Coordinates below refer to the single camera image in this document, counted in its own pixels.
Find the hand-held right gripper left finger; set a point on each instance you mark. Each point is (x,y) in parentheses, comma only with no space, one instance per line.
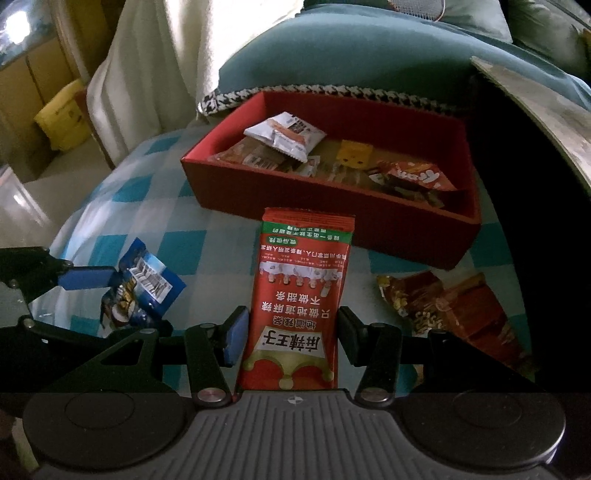
(234,337)

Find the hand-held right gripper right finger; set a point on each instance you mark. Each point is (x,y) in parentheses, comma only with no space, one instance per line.
(347,339)

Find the blue checkered bedsheet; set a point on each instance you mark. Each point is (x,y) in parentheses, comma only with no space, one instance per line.
(152,207)

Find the yellow snack packet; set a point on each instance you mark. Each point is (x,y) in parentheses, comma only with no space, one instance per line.
(354,154)

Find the green pillow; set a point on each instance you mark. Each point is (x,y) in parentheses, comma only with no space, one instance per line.
(466,18)

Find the badminton racket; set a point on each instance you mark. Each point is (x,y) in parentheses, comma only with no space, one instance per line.
(418,8)

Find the red snack packet green stripe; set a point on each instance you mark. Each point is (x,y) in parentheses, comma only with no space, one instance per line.
(298,295)

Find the teal pillow houndstooth trim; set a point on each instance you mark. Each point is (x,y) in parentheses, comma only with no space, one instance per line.
(351,60)

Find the yellow bin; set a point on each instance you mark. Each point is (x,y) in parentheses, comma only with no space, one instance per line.
(64,117)

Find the grey flat board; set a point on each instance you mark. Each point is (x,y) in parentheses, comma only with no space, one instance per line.
(540,120)

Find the white cloth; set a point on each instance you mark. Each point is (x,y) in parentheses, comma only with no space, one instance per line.
(175,64)

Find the blue snack packet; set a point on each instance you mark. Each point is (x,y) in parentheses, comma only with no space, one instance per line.
(138,286)

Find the brown snack packet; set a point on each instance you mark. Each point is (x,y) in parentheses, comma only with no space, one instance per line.
(249,154)

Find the wooden cabinet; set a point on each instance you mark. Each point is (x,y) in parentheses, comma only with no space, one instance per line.
(32,74)

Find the red cardboard box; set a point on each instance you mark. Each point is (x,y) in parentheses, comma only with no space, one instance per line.
(351,198)

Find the white and orange snack packet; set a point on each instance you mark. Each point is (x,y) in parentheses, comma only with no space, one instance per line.
(286,134)

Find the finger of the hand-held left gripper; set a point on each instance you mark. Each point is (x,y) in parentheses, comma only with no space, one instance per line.
(90,277)
(92,333)

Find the orange snack bag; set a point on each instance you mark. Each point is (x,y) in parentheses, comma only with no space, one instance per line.
(443,309)

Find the orange-red snack packet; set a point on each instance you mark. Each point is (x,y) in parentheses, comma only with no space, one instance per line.
(415,175)

